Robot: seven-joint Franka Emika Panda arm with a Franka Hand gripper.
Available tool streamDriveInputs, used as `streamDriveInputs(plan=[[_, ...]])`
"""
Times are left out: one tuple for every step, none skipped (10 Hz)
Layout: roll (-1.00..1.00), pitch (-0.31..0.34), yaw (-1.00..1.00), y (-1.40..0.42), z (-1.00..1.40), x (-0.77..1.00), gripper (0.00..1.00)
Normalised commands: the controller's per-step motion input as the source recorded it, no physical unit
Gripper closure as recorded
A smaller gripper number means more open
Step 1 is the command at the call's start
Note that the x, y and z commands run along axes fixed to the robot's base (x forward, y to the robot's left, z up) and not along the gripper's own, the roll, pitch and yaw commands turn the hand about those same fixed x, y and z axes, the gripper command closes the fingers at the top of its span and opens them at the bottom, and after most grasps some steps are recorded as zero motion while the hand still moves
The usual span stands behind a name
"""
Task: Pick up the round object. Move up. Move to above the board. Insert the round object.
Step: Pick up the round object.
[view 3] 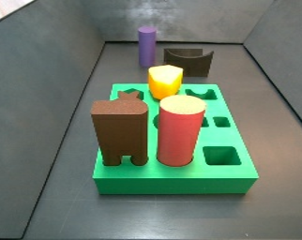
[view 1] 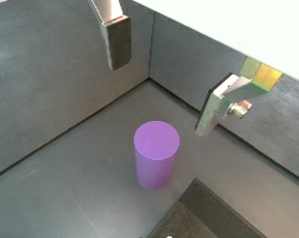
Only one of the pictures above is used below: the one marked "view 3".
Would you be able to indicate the brown star block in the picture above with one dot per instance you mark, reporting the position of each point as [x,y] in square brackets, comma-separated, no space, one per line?
[127,96]

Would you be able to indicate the yellow pentagon block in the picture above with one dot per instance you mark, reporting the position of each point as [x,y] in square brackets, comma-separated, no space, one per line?
[164,80]

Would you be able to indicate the red cylinder peg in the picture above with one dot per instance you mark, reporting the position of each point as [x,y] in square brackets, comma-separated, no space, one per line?
[180,118]

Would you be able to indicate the purple cylinder peg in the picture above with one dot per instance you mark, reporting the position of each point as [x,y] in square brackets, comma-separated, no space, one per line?
[147,42]

